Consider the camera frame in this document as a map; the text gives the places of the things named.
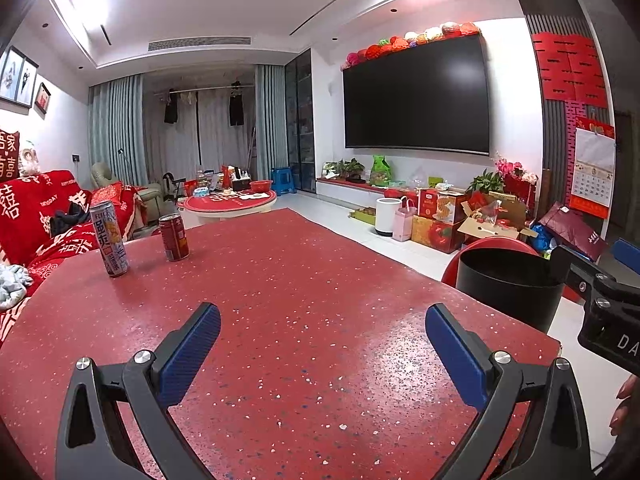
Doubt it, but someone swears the maroon gift bag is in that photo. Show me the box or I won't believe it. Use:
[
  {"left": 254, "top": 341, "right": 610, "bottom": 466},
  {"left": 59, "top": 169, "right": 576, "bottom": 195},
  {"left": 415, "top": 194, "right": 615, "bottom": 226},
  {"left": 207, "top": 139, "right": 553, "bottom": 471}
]
[{"left": 537, "top": 202, "right": 609, "bottom": 262}]

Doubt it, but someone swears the tall white drink can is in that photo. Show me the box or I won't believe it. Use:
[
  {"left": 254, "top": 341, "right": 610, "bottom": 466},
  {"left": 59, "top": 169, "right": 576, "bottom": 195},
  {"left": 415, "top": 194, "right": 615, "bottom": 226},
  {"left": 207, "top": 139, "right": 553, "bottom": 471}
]
[{"left": 88, "top": 200, "right": 130, "bottom": 279}]

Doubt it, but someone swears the row of paper flower balls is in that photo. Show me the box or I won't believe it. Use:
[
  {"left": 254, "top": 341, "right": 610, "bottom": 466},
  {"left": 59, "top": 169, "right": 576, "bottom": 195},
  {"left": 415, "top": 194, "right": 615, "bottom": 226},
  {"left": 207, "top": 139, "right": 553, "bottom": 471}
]
[{"left": 340, "top": 20, "right": 482, "bottom": 71}]

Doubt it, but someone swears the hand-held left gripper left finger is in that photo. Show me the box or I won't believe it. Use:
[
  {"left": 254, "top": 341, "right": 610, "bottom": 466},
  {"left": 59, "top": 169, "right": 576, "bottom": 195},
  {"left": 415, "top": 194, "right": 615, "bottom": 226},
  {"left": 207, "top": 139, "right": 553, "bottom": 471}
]
[{"left": 54, "top": 302, "right": 222, "bottom": 480}]

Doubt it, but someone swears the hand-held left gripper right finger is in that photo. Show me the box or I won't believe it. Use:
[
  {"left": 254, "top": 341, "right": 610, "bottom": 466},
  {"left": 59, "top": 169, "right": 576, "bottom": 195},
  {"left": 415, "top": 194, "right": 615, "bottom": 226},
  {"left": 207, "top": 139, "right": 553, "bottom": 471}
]
[{"left": 425, "top": 303, "right": 593, "bottom": 480}]

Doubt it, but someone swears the pink gift bag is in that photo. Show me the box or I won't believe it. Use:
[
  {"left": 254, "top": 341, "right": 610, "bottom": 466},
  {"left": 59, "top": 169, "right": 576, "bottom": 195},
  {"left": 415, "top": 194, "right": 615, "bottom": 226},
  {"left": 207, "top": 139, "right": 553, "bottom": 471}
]
[{"left": 392, "top": 198, "right": 419, "bottom": 243}]

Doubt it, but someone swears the ceiling air vent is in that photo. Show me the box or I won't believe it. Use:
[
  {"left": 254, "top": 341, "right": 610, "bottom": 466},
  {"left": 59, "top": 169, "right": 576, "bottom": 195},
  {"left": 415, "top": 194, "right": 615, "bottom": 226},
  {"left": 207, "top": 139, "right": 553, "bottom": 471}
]
[{"left": 147, "top": 35, "right": 252, "bottom": 52}]

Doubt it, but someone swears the black trash bin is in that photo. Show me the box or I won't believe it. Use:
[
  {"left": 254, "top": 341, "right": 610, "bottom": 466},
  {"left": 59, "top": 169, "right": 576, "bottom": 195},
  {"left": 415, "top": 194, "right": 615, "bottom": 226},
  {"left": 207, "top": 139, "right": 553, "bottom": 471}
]
[{"left": 455, "top": 247, "right": 566, "bottom": 334}]

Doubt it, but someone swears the red covered sofa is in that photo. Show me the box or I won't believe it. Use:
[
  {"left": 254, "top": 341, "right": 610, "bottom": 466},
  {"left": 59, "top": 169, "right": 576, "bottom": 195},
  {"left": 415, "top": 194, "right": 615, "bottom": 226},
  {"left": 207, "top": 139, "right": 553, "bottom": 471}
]
[{"left": 0, "top": 169, "right": 152, "bottom": 343}]

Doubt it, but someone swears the black hanging garment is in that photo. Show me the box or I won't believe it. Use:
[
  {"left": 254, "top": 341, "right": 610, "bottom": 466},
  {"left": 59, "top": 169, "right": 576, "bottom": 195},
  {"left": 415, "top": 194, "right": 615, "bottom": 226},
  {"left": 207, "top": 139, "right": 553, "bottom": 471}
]
[
  {"left": 163, "top": 88, "right": 180, "bottom": 125},
  {"left": 228, "top": 82, "right": 245, "bottom": 127}
]

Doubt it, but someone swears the round table with red cover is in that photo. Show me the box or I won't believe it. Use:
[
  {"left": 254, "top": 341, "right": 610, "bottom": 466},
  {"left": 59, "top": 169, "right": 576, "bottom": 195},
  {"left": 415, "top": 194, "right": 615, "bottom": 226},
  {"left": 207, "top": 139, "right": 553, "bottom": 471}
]
[{"left": 182, "top": 190, "right": 278, "bottom": 224}]

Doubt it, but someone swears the green bag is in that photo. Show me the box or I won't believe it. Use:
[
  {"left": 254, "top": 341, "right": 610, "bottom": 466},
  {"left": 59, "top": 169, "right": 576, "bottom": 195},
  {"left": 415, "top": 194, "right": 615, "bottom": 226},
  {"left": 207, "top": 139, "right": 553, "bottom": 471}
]
[{"left": 369, "top": 154, "right": 392, "bottom": 187}]

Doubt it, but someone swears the stuffed doll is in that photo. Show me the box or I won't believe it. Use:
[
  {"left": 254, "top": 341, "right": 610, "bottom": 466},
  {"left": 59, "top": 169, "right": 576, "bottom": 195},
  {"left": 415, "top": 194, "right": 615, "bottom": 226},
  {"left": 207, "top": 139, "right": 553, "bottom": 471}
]
[{"left": 18, "top": 139, "right": 42, "bottom": 179}]

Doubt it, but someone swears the person's right hand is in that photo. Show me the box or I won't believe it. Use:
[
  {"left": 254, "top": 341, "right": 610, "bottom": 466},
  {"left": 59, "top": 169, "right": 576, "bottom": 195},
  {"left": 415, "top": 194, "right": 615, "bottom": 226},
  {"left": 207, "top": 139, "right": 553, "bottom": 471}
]
[{"left": 610, "top": 376, "right": 640, "bottom": 432}]

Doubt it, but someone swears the wall calendar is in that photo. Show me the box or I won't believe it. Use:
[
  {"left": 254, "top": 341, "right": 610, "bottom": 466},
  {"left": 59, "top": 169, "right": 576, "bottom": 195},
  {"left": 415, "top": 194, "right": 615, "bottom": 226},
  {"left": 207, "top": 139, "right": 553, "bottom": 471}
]
[{"left": 568, "top": 115, "right": 616, "bottom": 220}]

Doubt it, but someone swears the white cylindrical bin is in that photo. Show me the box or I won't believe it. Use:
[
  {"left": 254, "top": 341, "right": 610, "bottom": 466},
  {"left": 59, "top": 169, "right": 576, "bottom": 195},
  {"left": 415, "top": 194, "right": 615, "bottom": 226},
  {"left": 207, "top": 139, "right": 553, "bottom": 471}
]
[{"left": 373, "top": 198, "right": 405, "bottom": 238}]

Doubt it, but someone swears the leafy green potted plant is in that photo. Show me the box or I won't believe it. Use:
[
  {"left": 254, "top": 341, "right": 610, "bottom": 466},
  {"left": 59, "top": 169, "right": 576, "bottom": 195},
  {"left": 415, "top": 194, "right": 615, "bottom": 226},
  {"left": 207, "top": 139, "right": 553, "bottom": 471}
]
[{"left": 466, "top": 169, "right": 507, "bottom": 196}]

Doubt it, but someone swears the small potted plant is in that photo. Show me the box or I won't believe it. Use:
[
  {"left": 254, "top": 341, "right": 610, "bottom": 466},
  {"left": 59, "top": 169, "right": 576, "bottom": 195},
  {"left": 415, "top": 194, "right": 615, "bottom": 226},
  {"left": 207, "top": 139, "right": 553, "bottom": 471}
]
[{"left": 335, "top": 158, "right": 366, "bottom": 184}]

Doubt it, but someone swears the red tomato print box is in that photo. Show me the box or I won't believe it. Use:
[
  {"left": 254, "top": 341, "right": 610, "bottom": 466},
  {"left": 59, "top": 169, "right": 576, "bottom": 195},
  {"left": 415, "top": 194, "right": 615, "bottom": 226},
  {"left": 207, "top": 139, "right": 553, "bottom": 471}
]
[{"left": 410, "top": 214, "right": 467, "bottom": 255}]

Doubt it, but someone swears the beige armchair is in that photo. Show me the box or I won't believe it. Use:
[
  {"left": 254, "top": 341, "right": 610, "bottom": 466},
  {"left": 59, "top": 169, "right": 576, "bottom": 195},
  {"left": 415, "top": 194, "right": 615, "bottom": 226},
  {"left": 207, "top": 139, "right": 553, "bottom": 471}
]
[{"left": 91, "top": 162, "right": 164, "bottom": 212}]

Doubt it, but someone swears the black wall television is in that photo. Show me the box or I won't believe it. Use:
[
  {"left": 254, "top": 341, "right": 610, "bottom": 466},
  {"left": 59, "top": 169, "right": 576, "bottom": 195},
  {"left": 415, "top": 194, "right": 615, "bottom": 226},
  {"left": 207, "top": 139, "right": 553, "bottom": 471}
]
[{"left": 342, "top": 35, "right": 492, "bottom": 156}]

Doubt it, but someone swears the dark glass cabinet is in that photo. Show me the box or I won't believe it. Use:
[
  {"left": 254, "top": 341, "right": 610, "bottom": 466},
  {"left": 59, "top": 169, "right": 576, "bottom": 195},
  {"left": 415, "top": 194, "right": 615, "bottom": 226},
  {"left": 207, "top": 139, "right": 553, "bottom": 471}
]
[{"left": 284, "top": 48, "right": 317, "bottom": 194}]

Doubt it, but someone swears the dark red lettered cushion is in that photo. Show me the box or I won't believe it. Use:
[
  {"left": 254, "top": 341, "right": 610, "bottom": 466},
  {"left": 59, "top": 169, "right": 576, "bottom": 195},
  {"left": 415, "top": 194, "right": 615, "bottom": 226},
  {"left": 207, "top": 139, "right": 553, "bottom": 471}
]
[{"left": 0, "top": 129, "right": 21, "bottom": 182}]

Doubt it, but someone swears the red orange gift box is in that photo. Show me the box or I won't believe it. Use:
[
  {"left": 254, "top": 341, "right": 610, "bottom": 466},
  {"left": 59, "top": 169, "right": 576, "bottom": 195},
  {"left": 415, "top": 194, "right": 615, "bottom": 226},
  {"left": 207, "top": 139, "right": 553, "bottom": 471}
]
[{"left": 416, "top": 187, "right": 469, "bottom": 225}]

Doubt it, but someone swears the pink flower bouquet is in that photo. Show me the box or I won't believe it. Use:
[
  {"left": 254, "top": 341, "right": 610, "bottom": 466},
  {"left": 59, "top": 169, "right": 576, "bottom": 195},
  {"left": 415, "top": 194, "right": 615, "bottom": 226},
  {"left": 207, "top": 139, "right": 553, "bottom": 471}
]
[{"left": 493, "top": 152, "right": 539, "bottom": 184}]

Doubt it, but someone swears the blue plastic stool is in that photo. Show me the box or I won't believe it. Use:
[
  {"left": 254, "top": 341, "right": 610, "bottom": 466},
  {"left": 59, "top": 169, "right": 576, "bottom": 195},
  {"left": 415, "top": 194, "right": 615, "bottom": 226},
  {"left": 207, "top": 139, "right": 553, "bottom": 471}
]
[{"left": 270, "top": 166, "right": 296, "bottom": 196}]

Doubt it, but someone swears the white low television bench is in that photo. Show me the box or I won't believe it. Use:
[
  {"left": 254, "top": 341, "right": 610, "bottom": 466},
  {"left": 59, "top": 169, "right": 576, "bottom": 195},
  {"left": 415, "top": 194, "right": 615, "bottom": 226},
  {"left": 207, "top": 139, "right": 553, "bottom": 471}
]
[{"left": 315, "top": 177, "right": 402, "bottom": 202}]

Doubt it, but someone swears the red framed picture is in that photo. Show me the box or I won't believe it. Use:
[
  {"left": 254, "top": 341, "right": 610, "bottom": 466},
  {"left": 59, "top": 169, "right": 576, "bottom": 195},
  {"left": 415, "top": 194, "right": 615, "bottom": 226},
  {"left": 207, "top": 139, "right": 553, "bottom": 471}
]
[{"left": 33, "top": 82, "right": 53, "bottom": 114}]

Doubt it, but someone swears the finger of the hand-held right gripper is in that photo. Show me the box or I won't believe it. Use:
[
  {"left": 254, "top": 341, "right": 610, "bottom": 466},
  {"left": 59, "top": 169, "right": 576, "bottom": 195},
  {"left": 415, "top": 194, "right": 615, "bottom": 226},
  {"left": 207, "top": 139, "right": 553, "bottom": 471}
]
[
  {"left": 612, "top": 238, "right": 640, "bottom": 271},
  {"left": 550, "top": 245, "right": 615, "bottom": 307}
]

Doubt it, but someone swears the open cardboard box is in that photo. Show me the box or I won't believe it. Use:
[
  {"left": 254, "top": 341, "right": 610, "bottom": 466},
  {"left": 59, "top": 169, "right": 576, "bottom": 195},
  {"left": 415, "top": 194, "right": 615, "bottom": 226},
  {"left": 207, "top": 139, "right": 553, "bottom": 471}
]
[{"left": 458, "top": 199, "right": 539, "bottom": 244}]

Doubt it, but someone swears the red drink can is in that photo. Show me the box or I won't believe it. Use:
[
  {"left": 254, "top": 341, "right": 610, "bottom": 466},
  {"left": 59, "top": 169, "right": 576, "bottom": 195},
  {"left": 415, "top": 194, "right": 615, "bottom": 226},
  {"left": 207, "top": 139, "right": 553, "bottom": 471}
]
[{"left": 158, "top": 212, "right": 190, "bottom": 262}]

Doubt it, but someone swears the black framed picture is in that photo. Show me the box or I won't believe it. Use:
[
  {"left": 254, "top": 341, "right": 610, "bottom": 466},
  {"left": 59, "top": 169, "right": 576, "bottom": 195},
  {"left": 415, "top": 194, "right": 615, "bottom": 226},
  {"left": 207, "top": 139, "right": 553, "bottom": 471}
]
[
  {"left": 0, "top": 46, "right": 25, "bottom": 104},
  {"left": 15, "top": 55, "right": 40, "bottom": 109}
]

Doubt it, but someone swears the black cloth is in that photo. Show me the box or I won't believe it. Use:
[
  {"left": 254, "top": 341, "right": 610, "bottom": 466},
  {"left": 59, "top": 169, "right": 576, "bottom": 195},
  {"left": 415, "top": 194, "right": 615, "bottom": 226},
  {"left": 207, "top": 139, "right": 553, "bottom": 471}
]
[{"left": 49, "top": 208, "right": 92, "bottom": 237}]

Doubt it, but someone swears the white sheer curtain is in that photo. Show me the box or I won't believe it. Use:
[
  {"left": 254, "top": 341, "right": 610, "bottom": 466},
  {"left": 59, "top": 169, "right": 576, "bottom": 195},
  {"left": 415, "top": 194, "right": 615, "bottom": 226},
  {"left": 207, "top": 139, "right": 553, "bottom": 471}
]
[{"left": 142, "top": 85, "right": 257, "bottom": 187}]

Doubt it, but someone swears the red paper wall decoration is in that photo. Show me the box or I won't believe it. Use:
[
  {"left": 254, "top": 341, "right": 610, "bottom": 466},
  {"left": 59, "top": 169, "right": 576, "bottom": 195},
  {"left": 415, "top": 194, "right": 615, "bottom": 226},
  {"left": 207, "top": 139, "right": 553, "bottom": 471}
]
[{"left": 531, "top": 32, "right": 609, "bottom": 112}]

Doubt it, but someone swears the light blue cloth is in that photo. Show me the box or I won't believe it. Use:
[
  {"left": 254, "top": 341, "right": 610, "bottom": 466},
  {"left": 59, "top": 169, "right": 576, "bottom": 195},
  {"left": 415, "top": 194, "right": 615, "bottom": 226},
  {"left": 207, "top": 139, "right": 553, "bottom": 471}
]
[{"left": 0, "top": 263, "right": 35, "bottom": 312}]

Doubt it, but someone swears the grey curtain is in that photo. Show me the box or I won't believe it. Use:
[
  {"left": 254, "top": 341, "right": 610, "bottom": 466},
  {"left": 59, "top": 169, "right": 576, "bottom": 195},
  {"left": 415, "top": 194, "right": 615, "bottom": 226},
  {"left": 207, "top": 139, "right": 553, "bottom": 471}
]
[
  {"left": 253, "top": 63, "right": 289, "bottom": 189},
  {"left": 88, "top": 73, "right": 146, "bottom": 189}
]

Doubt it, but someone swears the red patterned square cushion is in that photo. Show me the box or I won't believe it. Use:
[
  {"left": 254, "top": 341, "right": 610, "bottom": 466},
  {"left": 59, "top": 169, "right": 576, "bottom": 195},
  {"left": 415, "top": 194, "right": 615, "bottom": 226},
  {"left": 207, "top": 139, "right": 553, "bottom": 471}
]
[{"left": 89, "top": 181, "right": 134, "bottom": 209}]

